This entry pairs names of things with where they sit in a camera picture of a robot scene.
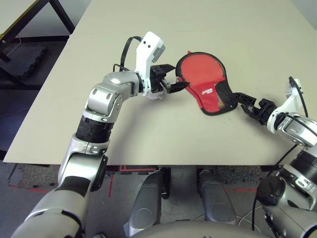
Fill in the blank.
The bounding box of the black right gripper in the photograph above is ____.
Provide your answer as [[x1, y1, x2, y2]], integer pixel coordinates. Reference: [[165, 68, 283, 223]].
[[233, 92, 278, 125]]

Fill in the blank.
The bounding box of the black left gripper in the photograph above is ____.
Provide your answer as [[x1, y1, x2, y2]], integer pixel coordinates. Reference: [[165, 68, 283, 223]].
[[149, 63, 188, 94]]

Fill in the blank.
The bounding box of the red black paddle case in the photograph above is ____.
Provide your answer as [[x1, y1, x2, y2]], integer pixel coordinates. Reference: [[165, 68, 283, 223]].
[[174, 50, 237, 116]]

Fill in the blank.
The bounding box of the speckled grey foam floor mat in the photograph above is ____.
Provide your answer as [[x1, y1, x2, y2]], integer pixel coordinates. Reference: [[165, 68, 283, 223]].
[[19, 164, 264, 188]]

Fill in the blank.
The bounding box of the grey robot right leg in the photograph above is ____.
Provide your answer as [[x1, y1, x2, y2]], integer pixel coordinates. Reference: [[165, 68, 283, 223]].
[[197, 170, 237, 226]]

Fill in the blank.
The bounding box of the grey robot leg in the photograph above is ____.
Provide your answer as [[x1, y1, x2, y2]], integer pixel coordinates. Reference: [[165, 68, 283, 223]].
[[123, 170, 172, 237], [197, 170, 237, 226]]

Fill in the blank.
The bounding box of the grey robot left leg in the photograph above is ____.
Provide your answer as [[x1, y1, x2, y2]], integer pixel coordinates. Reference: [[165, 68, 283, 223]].
[[123, 170, 172, 237]]

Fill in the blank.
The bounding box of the grey robot torso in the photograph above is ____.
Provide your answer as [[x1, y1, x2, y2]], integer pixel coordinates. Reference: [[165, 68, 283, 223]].
[[131, 220, 259, 238]]

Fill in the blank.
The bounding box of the dark foam floor mat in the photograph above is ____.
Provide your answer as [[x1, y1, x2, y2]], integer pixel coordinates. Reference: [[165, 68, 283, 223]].
[[0, 44, 49, 80]]

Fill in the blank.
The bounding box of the long red floor tape line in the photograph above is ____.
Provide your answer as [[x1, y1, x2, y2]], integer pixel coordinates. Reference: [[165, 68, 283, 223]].
[[8, 182, 48, 193]]

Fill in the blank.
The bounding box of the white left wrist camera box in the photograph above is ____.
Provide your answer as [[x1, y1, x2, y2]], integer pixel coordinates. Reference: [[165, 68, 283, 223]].
[[134, 31, 165, 100]]

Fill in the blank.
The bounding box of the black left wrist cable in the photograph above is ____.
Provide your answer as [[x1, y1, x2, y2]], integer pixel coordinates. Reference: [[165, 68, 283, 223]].
[[112, 36, 142, 73]]

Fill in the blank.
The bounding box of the white floor cable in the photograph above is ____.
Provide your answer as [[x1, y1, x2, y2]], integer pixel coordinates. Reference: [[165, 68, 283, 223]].
[[236, 214, 255, 225]]

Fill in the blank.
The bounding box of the black metal table frame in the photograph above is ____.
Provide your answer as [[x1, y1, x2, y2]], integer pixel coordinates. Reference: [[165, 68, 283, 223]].
[[0, 0, 76, 63]]

